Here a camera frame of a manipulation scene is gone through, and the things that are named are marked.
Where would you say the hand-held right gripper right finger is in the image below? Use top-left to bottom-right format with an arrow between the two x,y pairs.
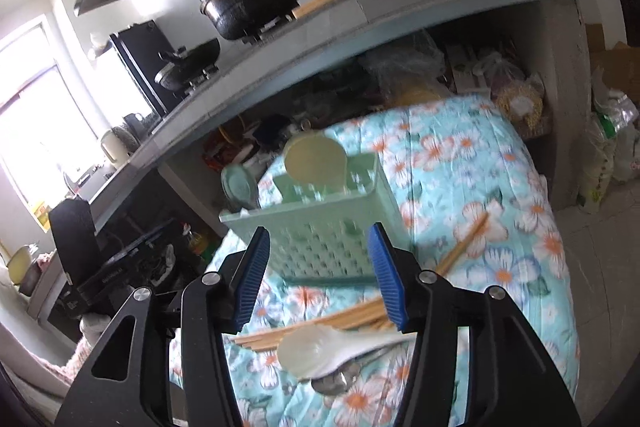
369,223 -> 583,427

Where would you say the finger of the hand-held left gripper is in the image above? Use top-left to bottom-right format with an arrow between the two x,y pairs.
101,222 -> 177,273

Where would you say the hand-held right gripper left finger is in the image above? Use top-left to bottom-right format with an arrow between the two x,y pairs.
55,227 -> 271,427

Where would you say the wooden chopstick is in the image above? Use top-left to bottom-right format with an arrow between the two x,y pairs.
250,317 -> 401,353
235,298 -> 386,343
434,212 -> 490,275
245,311 -> 401,350
237,304 -> 393,347

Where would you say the green plastic utensil holder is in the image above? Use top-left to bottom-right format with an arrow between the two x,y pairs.
219,151 -> 408,289

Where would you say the white plastic rice spoon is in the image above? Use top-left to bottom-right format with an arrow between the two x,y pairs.
276,324 -> 416,380

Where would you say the metal spoon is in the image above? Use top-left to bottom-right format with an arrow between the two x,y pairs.
311,349 -> 381,395

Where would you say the person's left forearm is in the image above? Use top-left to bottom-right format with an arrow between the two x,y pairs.
65,313 -> 116,368

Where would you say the cooking oil bottle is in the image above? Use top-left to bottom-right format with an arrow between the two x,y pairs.
182,223 -> 211,258

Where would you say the stack of white bowls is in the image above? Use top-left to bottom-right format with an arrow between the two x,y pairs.
221,162 -> 262,212

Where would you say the cream kettle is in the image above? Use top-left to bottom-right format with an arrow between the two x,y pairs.
101,130 -> 130,168

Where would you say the round woven trivet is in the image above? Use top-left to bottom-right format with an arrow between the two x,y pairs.
112,126 -> 139,154

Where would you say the red printed packet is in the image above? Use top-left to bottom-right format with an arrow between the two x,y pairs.
204,132 -> 236,170

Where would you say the beige rice paddle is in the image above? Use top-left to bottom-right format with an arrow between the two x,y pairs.
284,130 -> 348,198

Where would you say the kitchen window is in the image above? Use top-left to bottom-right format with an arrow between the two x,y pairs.
0,17 -> 101,228

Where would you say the floral blanket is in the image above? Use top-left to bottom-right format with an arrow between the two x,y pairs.
167,99 -> 581,427

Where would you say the black wok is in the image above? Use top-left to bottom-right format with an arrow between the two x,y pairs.
154,38 -> 222,92

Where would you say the large clear plastic bag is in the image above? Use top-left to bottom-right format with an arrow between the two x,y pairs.
365,29 -> 446,92

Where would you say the black gas stove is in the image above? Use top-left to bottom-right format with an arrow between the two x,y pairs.
172,9 -> 298,100

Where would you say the heap of plastic bags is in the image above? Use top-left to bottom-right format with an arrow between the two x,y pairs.
580,67 -> 640,214

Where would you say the cardboard box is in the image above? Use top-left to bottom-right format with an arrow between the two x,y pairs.
585,24 -> 640,90

